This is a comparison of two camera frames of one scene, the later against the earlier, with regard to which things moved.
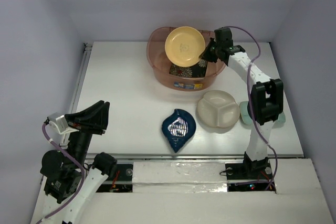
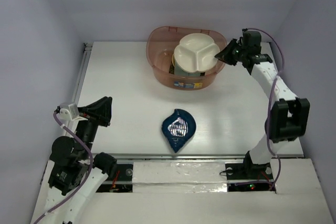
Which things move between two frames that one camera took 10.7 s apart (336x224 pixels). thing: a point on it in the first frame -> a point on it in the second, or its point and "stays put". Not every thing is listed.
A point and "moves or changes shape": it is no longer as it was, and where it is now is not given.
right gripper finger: x=210 y=53 -> x=229 y=53
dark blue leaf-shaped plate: x=178 y=128 stays put
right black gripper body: x=218 y=46 -> x=242 y=51
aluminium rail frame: x=86 y=53 stays put
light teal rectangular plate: x=247 y=119 -> x=178 y=71
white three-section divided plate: x=218 y=108 -> x=196 y=52
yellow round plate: x=184 y=45 moves or changes shape
